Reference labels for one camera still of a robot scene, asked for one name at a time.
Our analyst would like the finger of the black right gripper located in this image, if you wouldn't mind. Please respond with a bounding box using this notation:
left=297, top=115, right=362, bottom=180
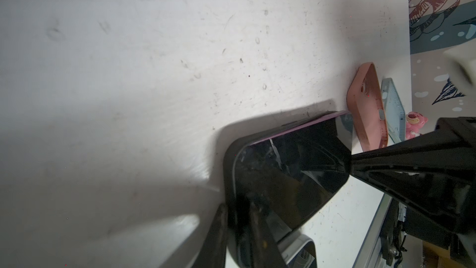
left=350, top=117, right=476, bottom=235

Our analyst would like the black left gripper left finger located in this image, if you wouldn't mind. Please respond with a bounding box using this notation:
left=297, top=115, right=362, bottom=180
left=192, top=203, right=228, bottom=268

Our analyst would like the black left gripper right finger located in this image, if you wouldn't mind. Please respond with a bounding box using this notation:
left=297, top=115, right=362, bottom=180
left=249, top=202, right=286, bottom=268

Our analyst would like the black phone diagonal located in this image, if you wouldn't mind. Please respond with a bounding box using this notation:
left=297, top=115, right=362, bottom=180
left=223, top=111, right=353, bottom=268

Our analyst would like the black phone upright left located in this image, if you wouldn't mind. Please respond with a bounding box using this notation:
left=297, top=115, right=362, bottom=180
left=278, top=231, right=318, bottom=268

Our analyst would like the light blue phone case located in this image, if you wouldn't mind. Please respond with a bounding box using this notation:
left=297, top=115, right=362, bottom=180
left=381, top=78, right=406, bottom=144

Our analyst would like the pink phone case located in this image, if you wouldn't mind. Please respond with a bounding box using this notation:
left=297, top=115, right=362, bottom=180
left=347, top=62, right=389, bottom=151

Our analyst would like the pink toy figure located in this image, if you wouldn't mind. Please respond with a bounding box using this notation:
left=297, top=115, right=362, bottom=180
left=405, top=112, right=428, bottom=140

